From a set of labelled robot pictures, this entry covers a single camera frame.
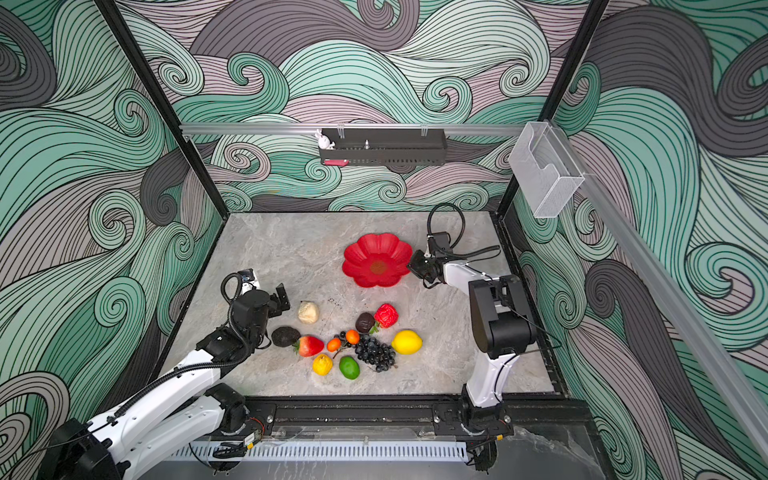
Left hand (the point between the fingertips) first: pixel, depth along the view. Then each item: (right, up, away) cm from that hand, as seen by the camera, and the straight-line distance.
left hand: (268, 286), depth 82 cm
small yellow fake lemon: (+16, -20, -4) cm, 26 cm away
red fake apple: (+33, -9, +4) cm, 35 cm away
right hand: (+41, +5, +16) cm, 44 cm away
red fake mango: (+11, -17, 0) cm, 20 cm away
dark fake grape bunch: (+31, -19, -1) cm, 37 cm away
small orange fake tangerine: (+18, -17, +1) cm, 25 cm away
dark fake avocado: (+4, -14, +1) cm, 15 cm away
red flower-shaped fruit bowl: (+31, +5, +26) cm, 40 cm away
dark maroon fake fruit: (+27, -11, +4) cm, 29 cm away
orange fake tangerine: (+24, -14, -1) cm, 27 cm away
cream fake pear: (+10, -9, +5) cm, 14 cm away
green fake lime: (+23, -22, -3) cm, 32 cm away
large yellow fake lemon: (+39, -16, +1) cm, 42 cm away
